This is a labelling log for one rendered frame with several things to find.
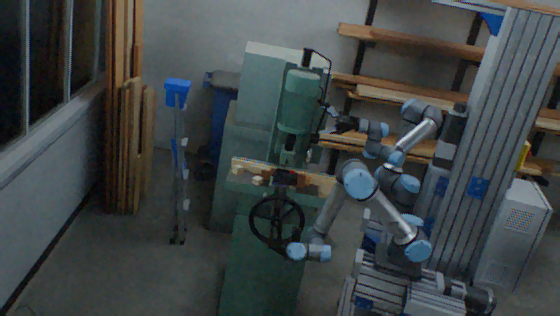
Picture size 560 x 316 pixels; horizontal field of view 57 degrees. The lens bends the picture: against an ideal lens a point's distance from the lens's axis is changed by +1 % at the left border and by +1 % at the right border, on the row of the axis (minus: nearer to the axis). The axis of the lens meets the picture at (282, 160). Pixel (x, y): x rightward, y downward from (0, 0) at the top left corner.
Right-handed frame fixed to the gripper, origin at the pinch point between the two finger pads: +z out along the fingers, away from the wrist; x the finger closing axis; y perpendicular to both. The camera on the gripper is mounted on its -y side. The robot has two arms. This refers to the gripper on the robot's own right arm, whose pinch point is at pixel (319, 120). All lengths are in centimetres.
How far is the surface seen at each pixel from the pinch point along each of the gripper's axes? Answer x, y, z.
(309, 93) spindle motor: -10.0, 7.4, 8.1
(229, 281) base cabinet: 77, -70, 31
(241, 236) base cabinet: 55, -48, 29
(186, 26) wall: -163, -162, 120
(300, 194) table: 33.1, -25.0, 1.8
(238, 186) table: 35, -26, 35
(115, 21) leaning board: -74, -53, 139
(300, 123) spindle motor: 1.6, -4.6, 9.4
